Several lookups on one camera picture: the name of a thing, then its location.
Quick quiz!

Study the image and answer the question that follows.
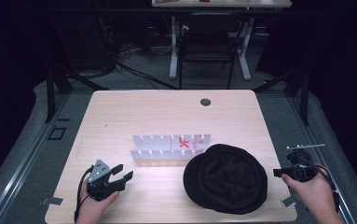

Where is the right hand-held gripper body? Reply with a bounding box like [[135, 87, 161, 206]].
[[285, 143, 326, 183]]

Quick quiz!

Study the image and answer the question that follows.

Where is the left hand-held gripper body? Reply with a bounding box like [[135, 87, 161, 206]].
[[87, 159, 128, 202]]

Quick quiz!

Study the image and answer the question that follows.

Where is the black hat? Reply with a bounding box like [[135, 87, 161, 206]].
[[183, 143, 269, 216]]

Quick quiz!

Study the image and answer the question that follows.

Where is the person's right hand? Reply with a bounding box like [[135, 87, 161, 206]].
[[281, 173, 339, 219]]

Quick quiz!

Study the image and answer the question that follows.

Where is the person's left hand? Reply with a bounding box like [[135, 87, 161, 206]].
[[76, 189, 120, 224]]

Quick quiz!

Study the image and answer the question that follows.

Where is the grey tape piece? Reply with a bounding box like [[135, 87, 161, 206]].
[[280, 195, 298, 208], [40, 196, 64, 206]]

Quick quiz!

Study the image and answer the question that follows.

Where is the white slotted organizer box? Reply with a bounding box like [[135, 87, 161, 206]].
[[130, 133, 213, 161]]

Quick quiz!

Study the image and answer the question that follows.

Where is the black metal stand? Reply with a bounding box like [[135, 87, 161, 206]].
[[253, 65, 311, 127], [45, 60, 109, 124]]

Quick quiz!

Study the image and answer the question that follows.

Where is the black chair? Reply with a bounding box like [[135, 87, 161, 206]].
[[177, 13, 244, 91]]

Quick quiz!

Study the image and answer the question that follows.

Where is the white desk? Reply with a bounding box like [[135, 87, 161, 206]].
[[150, 0, 293, 82]]

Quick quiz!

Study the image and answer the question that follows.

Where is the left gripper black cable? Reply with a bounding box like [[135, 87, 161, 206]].
[[74, 165, 95, 224]]

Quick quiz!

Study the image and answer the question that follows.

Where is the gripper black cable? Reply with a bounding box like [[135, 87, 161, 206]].
[[301, 154, 341, 213], [74, 165, 95, 224]]

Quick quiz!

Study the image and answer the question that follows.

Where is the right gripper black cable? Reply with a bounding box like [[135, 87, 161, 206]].
[[301, 154, 341, 213]]

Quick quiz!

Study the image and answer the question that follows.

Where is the aluminium floor rail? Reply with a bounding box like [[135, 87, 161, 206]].
[[290, 95, 357, 224], [0, 92, 72, 224]]

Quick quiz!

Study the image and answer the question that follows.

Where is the bundle of floor cables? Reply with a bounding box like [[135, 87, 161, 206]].
[[113, 41, 180, 91]]

